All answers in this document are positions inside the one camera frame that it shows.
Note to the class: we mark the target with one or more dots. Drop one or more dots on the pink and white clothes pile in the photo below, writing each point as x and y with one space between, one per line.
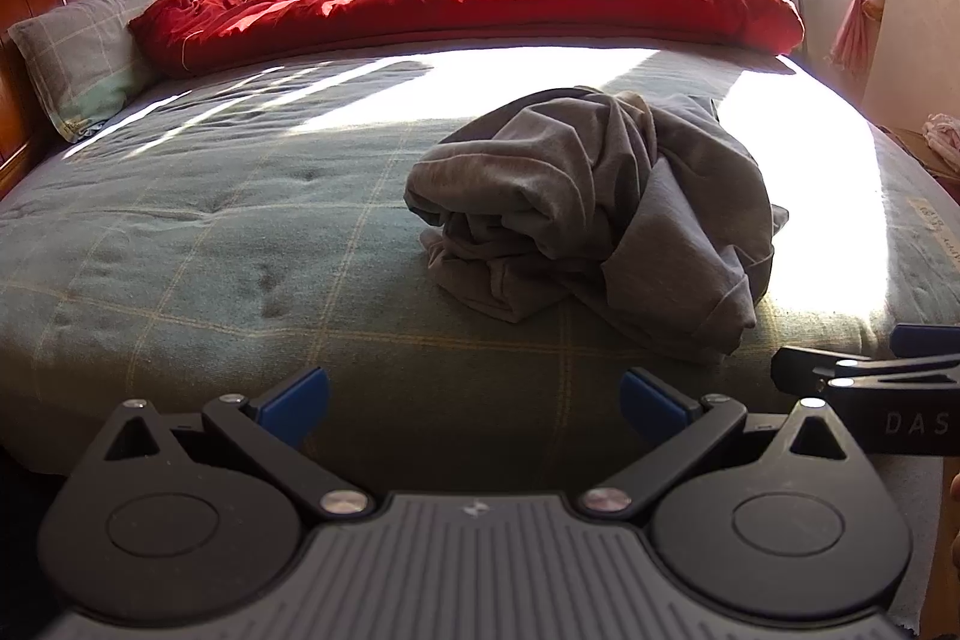
945 138

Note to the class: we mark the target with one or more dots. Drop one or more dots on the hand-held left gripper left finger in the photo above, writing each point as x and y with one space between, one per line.
292 404

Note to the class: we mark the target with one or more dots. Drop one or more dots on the red duvet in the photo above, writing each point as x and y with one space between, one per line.
450 10

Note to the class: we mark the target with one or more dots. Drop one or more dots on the blue-grey garment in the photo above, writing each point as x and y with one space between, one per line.
697 235

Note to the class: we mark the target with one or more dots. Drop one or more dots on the grey plaid pillow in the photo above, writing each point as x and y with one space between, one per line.
82 55

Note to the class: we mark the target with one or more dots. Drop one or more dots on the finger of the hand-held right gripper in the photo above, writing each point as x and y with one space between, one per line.
926 340
806 368

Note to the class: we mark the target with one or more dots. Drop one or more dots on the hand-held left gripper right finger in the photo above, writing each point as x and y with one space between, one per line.
652 407

